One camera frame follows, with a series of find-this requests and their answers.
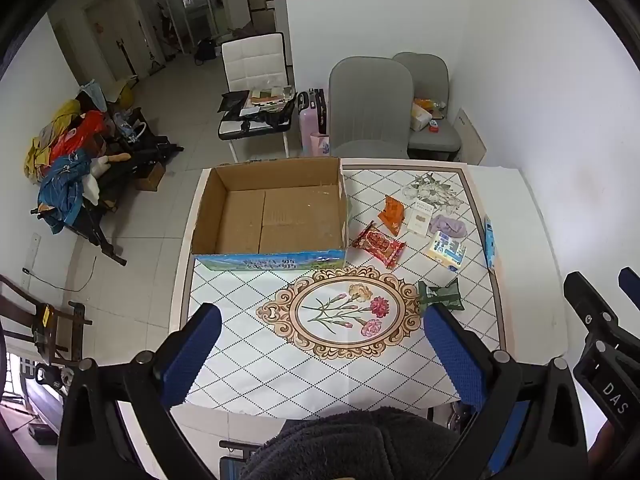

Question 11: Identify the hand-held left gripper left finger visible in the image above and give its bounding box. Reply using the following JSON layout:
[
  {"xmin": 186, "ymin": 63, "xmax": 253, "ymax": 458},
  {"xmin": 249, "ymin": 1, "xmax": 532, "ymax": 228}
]
[{"xmin": 57, "ymin": 303, "xmax": 223, "ymax": 480}]

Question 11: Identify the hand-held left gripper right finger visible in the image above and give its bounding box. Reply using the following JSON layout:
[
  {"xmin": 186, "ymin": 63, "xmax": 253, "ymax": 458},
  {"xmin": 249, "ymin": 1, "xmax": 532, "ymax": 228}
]
[{"xmin": 424, "ymin": 304, "xmax": 588, "ymax": 480}]

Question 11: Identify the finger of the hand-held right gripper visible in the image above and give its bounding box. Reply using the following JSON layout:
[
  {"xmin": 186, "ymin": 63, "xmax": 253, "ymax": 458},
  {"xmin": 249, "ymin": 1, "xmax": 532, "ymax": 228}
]
[
  {"xmin": 563, "ymin": 271, "xmax": 640, "ymax": 361},
  {"xmin": 618, "ymin": 266, "xmax": 640, "ymax": 307}
]

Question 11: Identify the green packet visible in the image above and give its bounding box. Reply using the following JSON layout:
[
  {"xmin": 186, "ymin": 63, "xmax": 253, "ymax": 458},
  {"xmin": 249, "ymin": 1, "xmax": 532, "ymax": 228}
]
[{"xmin": 417, "ymin": 280, "xmax": 466, "ymax": 317}]

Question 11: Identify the blue and yellow tissue pack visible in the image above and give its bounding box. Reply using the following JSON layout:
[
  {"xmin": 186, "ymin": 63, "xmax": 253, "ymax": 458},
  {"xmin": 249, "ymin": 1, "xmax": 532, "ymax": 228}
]
[{"xmin": 426, "ymin": 231, "xmax": 467, "ymax": 274}]

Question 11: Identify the blue tube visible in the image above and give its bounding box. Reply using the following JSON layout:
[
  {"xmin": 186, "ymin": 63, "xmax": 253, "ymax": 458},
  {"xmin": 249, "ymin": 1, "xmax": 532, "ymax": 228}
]
[{"xmin": 482, "ymin": 214, "xmax": 499, "ymax": 272}]

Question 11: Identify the purple cloth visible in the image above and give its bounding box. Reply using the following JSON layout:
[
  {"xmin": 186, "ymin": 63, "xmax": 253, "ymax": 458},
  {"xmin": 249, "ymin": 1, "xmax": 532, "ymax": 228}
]
[{"xmin": 429, "ymin": 213, "xmax": 468, "ymax": 239}]

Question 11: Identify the red snack packet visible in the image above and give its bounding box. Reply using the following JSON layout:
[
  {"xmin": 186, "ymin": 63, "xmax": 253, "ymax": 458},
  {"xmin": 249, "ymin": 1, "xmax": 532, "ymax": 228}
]
[{"xmin": 351, "ymin": 221, "xmax": 407, "ymax": 270}]

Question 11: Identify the small white box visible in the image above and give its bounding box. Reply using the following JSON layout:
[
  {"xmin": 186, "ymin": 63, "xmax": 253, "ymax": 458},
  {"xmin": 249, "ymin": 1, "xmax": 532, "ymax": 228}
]
[{"xmin": 406, "ymin": 199, "xmax": 437, "ymax": 237}]

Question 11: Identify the orange snack packet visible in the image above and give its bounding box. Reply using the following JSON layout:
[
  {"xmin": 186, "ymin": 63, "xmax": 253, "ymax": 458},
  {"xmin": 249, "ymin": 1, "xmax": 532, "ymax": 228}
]
[{"xmin": 377, "ymin": 195, "xmax": 407, "ymax": 237}]

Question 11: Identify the floral printed tablecloth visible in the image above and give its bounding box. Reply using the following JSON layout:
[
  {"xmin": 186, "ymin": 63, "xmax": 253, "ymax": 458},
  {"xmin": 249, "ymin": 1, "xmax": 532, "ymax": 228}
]
[{"xmin": 170, "ymin": 159, "xmax": 507, "ymax": 418}]

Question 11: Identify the dark fleece clothing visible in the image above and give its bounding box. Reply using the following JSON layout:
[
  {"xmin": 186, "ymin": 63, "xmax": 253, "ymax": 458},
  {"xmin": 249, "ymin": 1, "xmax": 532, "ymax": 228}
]
[{"xmin": 240, "ymin": 407, "xmax": 462, "ymax": 480}]

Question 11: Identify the dark wooden chair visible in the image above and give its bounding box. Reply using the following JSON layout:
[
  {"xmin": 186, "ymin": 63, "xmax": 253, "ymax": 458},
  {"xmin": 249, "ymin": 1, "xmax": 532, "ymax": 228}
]
[{"xmin": 0, "ymin": 274, "xmax": 94, "ymax": 367}]

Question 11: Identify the small brown cardboard box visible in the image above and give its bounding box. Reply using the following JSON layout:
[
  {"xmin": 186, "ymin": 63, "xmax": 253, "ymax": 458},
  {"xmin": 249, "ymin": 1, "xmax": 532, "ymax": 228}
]
[{"xmin": 135, "ymin": 160, "xmax": 166, "ymax": 192}]

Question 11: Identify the black metal rack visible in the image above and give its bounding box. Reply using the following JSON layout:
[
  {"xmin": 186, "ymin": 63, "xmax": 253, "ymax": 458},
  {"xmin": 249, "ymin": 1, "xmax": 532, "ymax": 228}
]
[{"xmin": 31, "ymin": 132, "xmax": 184, "ymax": 267}]

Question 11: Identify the beige board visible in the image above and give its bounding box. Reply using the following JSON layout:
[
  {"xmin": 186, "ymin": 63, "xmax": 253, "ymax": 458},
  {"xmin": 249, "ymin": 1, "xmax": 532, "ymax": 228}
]
[{"xmin": 452, "ymin": 108, "xmax": 488, "ymax": 166}]

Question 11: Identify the pile of colourful clothes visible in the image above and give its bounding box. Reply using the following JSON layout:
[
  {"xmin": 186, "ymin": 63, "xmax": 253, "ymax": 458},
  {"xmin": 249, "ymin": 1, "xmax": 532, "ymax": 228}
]
[{"xmin": 24, "ymin": 80, "xmax": 147, "ymax": 234}]

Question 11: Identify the white and yellow bag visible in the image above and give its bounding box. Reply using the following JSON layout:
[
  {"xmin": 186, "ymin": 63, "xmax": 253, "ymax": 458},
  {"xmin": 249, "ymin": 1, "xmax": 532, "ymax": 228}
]
[{"xmin": 411, "ymin": 98, "xmax": 434, "ymax": 131}]

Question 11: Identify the black bag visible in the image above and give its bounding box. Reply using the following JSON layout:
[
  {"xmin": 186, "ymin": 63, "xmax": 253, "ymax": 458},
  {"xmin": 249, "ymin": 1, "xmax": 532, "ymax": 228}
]
[{"xmin": 218, "ymin": 91, "xmax": 296, "ymax": 135}]

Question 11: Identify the pink suitcase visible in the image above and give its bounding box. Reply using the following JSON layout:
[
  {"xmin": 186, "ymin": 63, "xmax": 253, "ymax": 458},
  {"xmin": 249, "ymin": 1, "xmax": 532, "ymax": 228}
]
[{"xmin": 298, "ymin": 91, "xmax": 322, "ymax": 157}]

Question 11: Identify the large grey chair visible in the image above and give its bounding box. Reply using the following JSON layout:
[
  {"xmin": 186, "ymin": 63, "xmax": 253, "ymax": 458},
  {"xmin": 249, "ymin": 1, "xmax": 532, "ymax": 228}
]
[{"xmin": 327, "ymin": 56, "xmax": 416, "ymax": 160}]

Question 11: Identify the stack of papers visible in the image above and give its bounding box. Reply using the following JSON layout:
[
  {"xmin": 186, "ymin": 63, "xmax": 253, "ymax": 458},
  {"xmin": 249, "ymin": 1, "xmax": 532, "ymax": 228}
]
[{"xmin": 250, "ymin": 85, "xmax": 294, "ymax": 109}]

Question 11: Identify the black suitcase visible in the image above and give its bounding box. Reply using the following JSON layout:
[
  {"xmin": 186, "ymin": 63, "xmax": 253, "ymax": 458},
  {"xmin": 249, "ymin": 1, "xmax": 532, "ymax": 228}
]
[{"xmin": 310, "ymin": 88, "xmax": 329, "ymax": 136}]

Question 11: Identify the small grey chair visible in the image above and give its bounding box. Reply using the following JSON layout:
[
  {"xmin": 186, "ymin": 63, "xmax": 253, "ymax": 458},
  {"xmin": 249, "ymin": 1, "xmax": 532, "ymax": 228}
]
[{"xmin": 392, "ymin": 52, "xmax": 462, "ymax": 162}]

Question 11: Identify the white padded chair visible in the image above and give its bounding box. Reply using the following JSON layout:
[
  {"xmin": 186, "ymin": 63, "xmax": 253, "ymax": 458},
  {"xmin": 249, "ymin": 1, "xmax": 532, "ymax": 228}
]
[{"xmin": 218, "ymin": 32, "xmax": 297, "ymax": 163}]

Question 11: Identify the black backpack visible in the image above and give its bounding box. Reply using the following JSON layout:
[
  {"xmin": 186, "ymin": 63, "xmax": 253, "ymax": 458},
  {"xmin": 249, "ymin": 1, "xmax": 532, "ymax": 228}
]
[{"xmin": 194, "ymin": 37, "xmax": 217, "ymax": 66}]

